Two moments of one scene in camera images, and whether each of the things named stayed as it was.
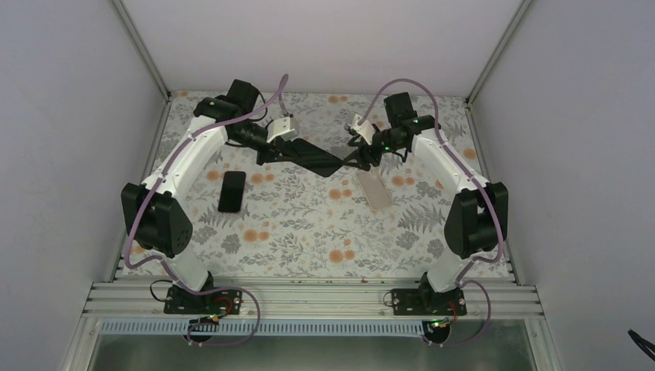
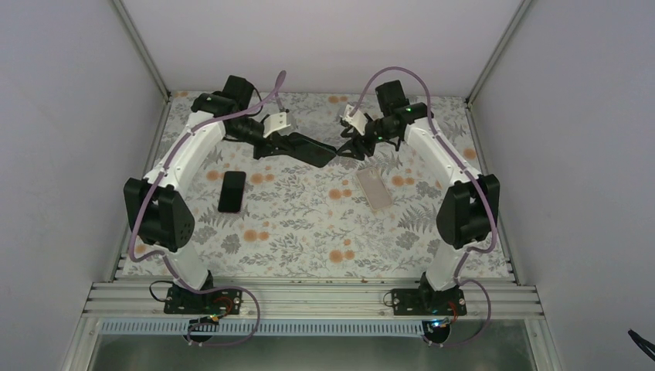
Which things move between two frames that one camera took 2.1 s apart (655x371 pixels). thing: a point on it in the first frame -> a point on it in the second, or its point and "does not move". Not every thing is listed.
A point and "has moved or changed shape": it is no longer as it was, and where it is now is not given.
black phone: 313,158 has moved or changed shape
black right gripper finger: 365,161 -> 357,148
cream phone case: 375,188 does not move
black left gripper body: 241,137 does not move
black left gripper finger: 293,149 does not move
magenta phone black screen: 232,192 does not move
